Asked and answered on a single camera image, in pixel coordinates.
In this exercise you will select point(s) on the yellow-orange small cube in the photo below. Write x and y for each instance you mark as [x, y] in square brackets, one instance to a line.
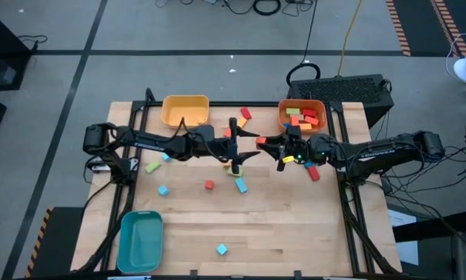
[227, 165]

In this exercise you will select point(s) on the teal plastic bin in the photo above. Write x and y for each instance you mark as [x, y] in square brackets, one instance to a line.
[139, 243]

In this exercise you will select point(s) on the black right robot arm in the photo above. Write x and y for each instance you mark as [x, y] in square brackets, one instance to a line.
[380, 151]

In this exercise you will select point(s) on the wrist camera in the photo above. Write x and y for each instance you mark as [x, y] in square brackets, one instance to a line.
[204, 133]
[298, 145]

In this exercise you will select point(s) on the orange plastic bin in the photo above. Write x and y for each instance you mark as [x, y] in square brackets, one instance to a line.
[321, 107]

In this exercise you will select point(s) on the light blue rectangular block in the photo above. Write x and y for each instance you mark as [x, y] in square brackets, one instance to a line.
[240, 185]

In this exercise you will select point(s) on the red rectangular block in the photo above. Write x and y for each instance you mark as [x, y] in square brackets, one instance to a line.
[246, 113]
[314, 173]
[309, 113]

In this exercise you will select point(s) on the light blue small cube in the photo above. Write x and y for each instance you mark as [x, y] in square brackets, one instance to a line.
[165, 157]
[163, 190]
[221, 249]

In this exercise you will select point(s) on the yellow plastic bin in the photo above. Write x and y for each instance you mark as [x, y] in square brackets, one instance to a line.
[190, 109]

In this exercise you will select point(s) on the green rectangular block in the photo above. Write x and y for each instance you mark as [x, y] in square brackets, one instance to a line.
[293, 111]
[229, 172]
[153, 166]

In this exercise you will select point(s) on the yellow-orange rectangular block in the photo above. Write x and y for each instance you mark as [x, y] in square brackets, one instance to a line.
[242, 123]
[305, 126]

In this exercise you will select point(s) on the black cabinet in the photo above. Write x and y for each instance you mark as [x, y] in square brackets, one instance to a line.
[3, 43]

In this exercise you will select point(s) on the orange-red rectangular block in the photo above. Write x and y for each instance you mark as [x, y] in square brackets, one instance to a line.
[311, 120]
[295, 120]
[227, 133]

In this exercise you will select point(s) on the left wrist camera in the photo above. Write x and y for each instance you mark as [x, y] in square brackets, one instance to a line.
[204, 133]

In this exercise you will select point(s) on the hazard-striped black floor mat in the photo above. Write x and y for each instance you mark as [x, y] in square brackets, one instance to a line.
[419, 23]
[61, 245]

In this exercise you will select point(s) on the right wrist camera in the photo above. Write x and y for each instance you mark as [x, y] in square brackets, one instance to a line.
[298, 145]

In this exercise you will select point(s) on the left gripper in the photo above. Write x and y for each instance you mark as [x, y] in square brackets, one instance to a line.
[221, 149]

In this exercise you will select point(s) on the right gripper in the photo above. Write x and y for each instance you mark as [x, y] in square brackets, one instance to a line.
[314, 149]

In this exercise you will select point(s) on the white paper sheet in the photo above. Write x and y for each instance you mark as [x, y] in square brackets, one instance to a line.
[407, 253]

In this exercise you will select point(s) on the orange-red small cube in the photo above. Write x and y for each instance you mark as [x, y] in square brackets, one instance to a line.
[209, 184]
[260, 140]

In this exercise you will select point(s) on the black desk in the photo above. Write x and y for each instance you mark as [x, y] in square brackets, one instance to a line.
[431, 227]

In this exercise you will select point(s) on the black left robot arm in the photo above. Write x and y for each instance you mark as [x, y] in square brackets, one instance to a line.
[151, 145]

